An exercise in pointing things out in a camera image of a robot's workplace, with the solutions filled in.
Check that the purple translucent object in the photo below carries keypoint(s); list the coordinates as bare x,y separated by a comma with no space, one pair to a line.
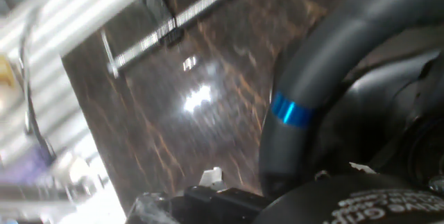
24,165

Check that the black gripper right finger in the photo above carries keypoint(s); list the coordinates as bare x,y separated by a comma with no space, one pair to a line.
362,168

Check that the black C-clamp with steel screw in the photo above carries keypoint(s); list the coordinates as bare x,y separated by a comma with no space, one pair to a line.
194,13

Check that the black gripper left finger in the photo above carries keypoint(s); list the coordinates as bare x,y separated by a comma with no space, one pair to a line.
222,203

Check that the black racing steering wheel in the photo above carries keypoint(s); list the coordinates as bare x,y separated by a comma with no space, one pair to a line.
312,68

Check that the dark brown marble mat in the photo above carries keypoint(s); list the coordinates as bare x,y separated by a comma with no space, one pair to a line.
156,130

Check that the golden patterned object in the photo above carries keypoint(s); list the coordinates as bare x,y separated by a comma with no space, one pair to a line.
5,71

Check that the white plastic connector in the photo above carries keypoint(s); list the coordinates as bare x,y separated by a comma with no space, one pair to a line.
78,172

